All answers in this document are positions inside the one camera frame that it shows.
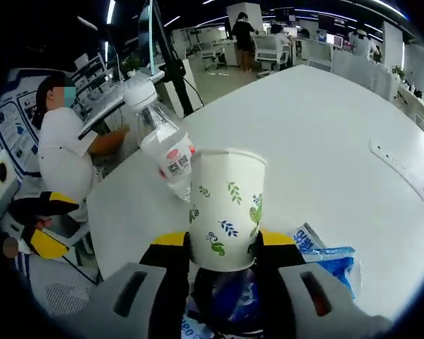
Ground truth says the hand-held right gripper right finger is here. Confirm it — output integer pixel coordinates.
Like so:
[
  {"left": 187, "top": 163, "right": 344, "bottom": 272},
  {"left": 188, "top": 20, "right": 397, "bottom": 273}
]
[{"left": 254, "top": 228, "right": 393, "bottom": 339}]

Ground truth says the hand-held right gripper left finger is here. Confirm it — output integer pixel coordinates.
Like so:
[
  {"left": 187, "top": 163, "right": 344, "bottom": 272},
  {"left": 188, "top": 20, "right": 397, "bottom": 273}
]
[{"left": 91, "top": 231, "right": 192, "bottom": 339}]

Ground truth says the blue plastic tissue packet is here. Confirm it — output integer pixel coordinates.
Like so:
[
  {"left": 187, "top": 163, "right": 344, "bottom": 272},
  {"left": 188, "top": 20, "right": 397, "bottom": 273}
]
[{"left": 183, "top": 222, "right": 356, "bottom": 339}]

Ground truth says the white leaf-print paper cup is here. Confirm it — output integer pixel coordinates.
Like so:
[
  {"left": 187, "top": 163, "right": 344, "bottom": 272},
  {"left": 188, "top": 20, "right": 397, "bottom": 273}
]
[{"left": 189, "top": 148, "right": 268, "bottom": 272}]

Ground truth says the clear plastic water bottle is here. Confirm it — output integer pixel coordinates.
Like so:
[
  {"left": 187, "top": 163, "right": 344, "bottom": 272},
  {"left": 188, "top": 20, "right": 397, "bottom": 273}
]
[{"left": 122, "top": 73, "right": 196, "bottom": 202}]

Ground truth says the white tabletop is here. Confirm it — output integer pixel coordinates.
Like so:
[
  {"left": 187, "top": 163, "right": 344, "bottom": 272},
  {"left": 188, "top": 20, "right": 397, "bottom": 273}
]
[{"left": 86, "top": 63, "right": 424, "bottom": 329}]

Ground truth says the white mesh chair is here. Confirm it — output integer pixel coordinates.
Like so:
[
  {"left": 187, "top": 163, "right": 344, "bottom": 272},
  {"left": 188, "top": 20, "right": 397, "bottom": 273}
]
[{"left": 24, "top": 254, "right": 104, "bottom": 319}]

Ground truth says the white power strip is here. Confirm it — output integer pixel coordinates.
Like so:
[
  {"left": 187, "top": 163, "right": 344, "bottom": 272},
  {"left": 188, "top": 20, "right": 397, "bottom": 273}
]
[{"left": 369, "top": 139, "right": 424, "bottom": 208}]

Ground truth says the green potted plant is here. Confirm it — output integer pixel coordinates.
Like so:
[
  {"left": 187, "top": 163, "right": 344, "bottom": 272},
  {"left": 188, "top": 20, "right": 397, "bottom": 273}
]
[
  {"left": 121, "top": 58, "right": 143, "bottom": 79},
  {"left": 390, "top": 64, "right": 407, "bottom": 84}
]

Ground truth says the white office chair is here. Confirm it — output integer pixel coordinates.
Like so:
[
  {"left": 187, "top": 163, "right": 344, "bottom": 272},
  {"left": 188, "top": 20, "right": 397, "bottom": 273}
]
[
  {"left": 252, "top": 35, "right": 291, "bottom": 72},
  {"left": 200, "top": 40, "right": 228, "bottom": 71}
]

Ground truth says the computer monitor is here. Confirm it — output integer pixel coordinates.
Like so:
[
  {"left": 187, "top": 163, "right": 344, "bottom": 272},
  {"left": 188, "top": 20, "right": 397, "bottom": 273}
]
[{"left": 326, "top": 33, "right": 344, "bottom": 49}]

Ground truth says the wall poster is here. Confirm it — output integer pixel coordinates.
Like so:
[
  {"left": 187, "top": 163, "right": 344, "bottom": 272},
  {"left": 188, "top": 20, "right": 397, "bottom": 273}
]
[{"left": 0, "top": 81, "right": 40, "bottom": 177}]

